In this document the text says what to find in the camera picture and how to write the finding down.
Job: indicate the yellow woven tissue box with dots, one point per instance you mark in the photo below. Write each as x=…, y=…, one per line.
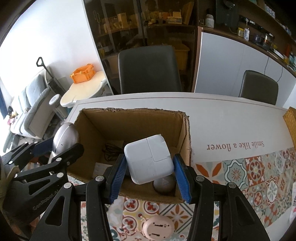
x=290, y=120

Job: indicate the patterned table runner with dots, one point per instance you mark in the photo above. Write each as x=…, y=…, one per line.
x=237, y=220

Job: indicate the dark chair behind box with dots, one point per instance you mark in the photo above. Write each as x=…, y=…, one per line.
x=148, y=69

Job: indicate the black upright vacuum cleaner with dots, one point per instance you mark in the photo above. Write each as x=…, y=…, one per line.
x=50, y=80

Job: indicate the black power adapter with cable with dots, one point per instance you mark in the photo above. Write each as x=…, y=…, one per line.
x=111, y=152

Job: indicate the orange plastic crate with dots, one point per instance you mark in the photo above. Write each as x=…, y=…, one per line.
x=82, y=74

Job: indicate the grey sofa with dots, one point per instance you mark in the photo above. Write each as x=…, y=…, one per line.
x=31, y=112

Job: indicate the pink round cartoon device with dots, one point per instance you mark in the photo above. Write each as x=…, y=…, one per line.
x=157, y=227

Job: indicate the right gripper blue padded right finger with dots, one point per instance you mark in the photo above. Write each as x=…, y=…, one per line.
x=237, y=218

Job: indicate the cream flower-shaped side table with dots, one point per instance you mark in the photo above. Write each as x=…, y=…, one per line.
x=84, y=90

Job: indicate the dark chair at right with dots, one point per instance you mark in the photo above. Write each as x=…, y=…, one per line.
x=259, y=87

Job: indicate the white square power adapter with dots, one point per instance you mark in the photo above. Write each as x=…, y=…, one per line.
x=148, y=159

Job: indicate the grey triangular logo case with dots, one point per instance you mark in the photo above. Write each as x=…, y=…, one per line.
x=165, y=185

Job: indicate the white tower fan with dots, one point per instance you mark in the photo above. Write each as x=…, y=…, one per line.
x=60, y=111

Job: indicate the dark glass display cabinet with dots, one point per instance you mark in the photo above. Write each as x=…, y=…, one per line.
x=121, y=25

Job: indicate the white charger box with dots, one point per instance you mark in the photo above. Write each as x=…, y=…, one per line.
x=100, y=169

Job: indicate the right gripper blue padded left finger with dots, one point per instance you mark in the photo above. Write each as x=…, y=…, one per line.
x=62, y=218

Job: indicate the white sideboard cabinet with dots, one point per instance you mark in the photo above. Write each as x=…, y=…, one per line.
x=222, y=60

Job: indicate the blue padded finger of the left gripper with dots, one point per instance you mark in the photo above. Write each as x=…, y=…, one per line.
x=54, y=173
x=37, y=152

